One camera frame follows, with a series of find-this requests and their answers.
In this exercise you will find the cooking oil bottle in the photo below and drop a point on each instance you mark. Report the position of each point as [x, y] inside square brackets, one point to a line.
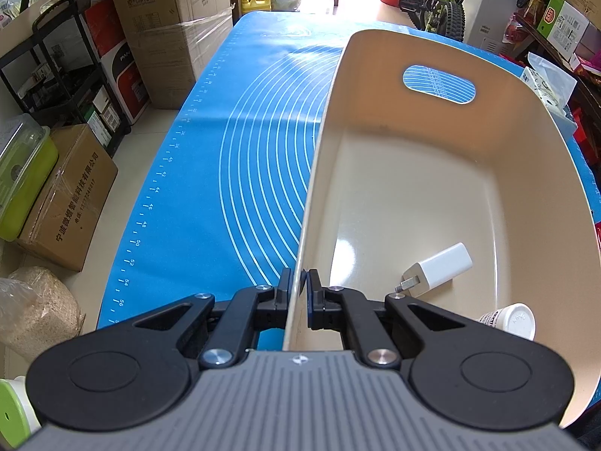
[533, 7]

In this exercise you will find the red paper bag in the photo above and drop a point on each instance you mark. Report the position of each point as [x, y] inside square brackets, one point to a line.
[589, 141]

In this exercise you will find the dark wooden shelf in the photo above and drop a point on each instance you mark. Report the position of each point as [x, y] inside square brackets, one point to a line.
[554, 51]

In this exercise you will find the green and black bicycle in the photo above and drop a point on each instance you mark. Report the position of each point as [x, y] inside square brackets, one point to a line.
[450, 19]

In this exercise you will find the large plastic-wrapped cardboard box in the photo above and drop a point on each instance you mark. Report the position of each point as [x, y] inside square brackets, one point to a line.
[178, 61]

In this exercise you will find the blue silicone baking mat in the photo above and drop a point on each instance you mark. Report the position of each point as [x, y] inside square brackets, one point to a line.
[244, 103]

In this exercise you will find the white chest freezer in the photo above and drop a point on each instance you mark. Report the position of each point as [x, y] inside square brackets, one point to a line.
[497, 4]

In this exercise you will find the white jar with green lid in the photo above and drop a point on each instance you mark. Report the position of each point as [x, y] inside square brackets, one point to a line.
[11, 408]

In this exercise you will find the beige plastic storage bin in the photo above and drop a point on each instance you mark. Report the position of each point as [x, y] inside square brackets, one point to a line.
[413, 174]

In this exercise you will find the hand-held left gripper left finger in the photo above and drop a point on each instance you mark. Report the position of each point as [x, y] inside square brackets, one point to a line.
[283, 291]

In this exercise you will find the black utility cart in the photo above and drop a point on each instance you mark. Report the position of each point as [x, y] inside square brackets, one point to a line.
[40, 16]

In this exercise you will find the white bottle with white cap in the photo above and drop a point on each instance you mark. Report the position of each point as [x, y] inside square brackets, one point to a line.
[514, 319]

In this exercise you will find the green and white carton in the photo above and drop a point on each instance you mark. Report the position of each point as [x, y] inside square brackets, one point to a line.
[561, 28]

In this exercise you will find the red black white appliance box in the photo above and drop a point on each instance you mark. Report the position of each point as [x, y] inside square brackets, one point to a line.
[126, 84]

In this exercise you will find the small green white carton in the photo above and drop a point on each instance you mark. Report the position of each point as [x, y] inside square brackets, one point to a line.
[103, 117]

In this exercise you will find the clear bag of grain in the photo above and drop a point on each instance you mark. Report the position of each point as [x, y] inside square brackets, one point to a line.
[37, 310]

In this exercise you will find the taped printed cardboard box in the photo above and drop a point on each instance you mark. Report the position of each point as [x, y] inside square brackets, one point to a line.
[70, 197]

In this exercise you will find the patterned tissue box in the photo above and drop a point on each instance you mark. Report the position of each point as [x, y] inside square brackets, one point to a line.
[549, 84]

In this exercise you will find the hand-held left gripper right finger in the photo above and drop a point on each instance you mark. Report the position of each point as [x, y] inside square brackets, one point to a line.
[309, 300]

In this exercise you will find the green container with clear lid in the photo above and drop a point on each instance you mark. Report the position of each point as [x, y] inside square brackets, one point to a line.
[23, 183]

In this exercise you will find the white charger plug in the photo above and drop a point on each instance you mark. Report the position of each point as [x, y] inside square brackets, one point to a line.
[441, 265]

